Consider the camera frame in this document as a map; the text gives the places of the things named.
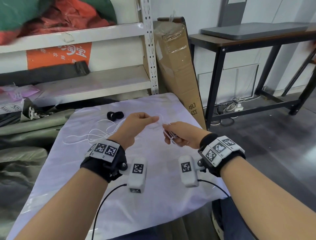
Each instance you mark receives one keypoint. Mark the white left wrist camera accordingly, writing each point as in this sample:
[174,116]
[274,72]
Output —
[137,175]

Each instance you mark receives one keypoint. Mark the person's left hand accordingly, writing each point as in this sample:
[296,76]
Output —
[130,127]

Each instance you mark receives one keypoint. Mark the grey flat laptop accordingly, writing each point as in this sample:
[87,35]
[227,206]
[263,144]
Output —
[246,31]

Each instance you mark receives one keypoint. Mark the black wristband with markers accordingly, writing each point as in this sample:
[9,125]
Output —
[222,153]
[106,158]

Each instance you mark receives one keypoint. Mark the person's blue trouser leg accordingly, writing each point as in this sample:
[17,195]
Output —
[234,222]

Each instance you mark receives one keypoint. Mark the person's right hand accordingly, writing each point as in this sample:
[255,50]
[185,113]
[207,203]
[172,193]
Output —
[188,134]

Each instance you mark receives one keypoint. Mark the pink plastic bag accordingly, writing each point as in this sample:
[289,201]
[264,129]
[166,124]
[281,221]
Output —
[22,91]

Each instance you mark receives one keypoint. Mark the black right wristband with markers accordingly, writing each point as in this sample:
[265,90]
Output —
[222,153]

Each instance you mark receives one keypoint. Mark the olive green tarp bundle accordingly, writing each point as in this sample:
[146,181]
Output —
[32,128]

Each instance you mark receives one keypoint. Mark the orange printed sign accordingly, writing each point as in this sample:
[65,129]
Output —
[56,55]

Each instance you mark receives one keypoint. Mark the torn dark plastic bag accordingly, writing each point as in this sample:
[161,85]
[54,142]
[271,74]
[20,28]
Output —
[30,108]

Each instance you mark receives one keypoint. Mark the long black bag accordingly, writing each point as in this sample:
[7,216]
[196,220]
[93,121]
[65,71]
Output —
[42,74]

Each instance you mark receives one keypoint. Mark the person's left forearm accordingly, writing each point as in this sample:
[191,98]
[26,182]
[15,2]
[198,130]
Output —
[61,210]

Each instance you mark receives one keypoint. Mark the grey green tarp bundle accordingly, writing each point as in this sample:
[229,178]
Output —
[17,188]

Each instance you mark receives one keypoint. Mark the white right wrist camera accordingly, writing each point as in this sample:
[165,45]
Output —
[188,173]

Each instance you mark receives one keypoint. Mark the person's right forearm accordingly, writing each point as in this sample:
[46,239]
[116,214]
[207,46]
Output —
[259,197]

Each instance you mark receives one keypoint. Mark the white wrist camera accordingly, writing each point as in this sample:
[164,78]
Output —
[188,173]
[137,175]

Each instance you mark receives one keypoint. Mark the white metal shelf rack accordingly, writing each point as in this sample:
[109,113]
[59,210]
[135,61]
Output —
[150,49]

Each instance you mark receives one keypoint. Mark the person's right thumb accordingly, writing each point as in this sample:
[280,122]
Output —
[174,126]

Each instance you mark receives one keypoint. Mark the black frame table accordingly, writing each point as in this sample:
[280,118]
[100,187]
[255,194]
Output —
[217,74]

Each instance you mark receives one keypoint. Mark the white framed panel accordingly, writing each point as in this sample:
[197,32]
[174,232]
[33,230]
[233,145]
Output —
[227,84]

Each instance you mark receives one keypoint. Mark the white cloth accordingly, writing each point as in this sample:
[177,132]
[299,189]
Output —
[153,212]

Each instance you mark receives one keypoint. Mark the green fabric bundle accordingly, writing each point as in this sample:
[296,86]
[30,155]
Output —
[17,12]

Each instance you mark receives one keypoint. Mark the person's black white shoe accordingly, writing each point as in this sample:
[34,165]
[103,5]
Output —
[217,220]

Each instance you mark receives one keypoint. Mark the white power strip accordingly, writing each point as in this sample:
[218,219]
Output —
[238,107]

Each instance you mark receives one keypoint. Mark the person's left fingers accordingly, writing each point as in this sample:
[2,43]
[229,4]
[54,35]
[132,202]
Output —
[147,118]

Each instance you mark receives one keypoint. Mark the tall cardboard box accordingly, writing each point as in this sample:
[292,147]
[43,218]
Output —
[175,64]

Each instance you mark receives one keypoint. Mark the red orange tarp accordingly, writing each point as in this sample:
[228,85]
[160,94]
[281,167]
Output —
[69,17]

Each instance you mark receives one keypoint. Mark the black left wristband with markers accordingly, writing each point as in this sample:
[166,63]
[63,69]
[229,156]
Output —
[106,158]

